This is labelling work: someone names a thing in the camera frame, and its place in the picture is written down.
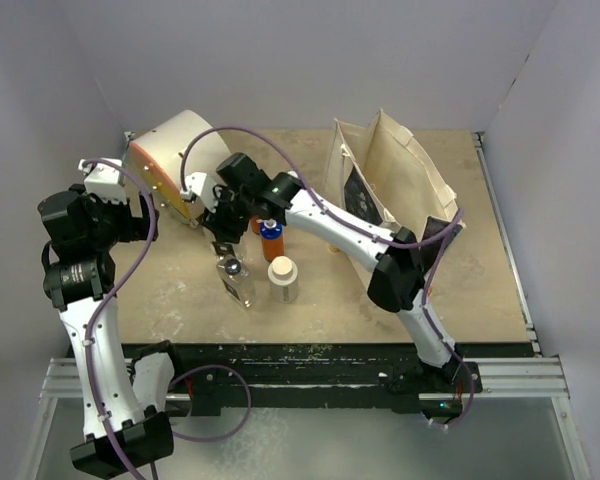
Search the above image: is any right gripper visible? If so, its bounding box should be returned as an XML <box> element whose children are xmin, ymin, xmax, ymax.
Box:
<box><xmin>201</xmin><ymin>183</ymin><xmax>257</xmax><ymax>242</ymax></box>

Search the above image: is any white bottle wooden cap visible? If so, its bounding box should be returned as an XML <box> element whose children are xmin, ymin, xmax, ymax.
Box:
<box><xmin>267</xmin><ymin>256</ymin><xmax>298</xmax><ymax>303</ymax></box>

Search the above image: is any canvas tote bag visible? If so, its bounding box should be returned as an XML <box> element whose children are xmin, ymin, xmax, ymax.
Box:
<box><xmin>319</xmin><ymin>111</ymin><xmax>458</xmax><ymax>241</ymax></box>

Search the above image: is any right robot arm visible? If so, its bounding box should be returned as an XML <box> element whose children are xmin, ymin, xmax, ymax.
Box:
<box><xmin>183</xmin><ymin>153</ymin><xmax>462</xmax><ymax>391</ymax></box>

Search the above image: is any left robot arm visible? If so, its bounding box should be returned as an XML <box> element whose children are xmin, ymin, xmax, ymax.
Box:
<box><xmin>37</xmin><ymin>184</ymin><xmax>186</xmax><ymax>479</ymax></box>

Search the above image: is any clear square bottle front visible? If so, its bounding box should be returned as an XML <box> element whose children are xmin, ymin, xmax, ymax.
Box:
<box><xmin>216</xmin><ymin>255</ymin><xmax>256</xmax><ymax>308</ymax></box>

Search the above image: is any dark blue orange pump bottle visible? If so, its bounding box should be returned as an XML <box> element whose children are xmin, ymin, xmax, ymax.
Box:
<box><xmin>250</xmin><ymin>216</ymin><xmax>260</xmax><ymax>235</ymax></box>

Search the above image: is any bright blue orange pump bottle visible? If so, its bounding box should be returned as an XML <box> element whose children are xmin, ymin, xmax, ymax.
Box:
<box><xmin>259</xmin><ymin>219</ymin><xmax>284</xmax><ymax>262</ymax></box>

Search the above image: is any white cylindrical box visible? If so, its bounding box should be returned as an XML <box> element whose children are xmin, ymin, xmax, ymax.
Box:
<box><xmin>127</xmin><ymin>110</ymin><xmax>230</xmax><ymax>226</ymax></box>

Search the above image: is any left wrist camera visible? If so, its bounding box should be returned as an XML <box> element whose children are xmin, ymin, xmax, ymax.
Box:
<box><xmin>78</xmin><ymin>159</ymin><xmax>128</xmax><ymax>205</ymax></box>

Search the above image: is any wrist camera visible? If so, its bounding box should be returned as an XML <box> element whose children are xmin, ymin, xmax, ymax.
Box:
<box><xmin>180</xmin><ymin>172</ymin><xmax>219</xmax><ymax>220</ymax></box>
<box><xmin>78</xmin><ymin>159</ymin><xmax>128</xmax><ymax>205</ymax></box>

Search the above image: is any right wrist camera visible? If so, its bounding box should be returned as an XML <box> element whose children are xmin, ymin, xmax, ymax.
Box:
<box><xmin>180</xmin><ymin>172</ymin><xmax>219</xmax><ymax>220</ymax></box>

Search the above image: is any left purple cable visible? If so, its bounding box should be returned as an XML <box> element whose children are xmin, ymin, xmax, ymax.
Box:
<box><xmin>79</xmin><ymin>158</ymin><xmax>254</xmax><ymax>480</ymax></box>

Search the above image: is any purple cable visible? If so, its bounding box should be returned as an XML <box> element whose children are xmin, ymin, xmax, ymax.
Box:
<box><xmin>79</xmin><ymin>158</ymin><xmax>254</xmax><ymax>480</ymax></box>
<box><xmin>179</xmin><ymin>126</ymin><xmax>476</xmax><ymax>434</ymax></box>

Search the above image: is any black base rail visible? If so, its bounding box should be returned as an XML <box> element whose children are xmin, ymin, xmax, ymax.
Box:
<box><xmin>67</xmin><ymin>341</ymin><xmax>536</xmax><ymax>416</ymax></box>

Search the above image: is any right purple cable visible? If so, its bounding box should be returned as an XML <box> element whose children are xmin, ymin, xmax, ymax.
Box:
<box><xmin>179</xmin><ymin>126</ymin><xmax>476</xmax><ymax>434</ymax></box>

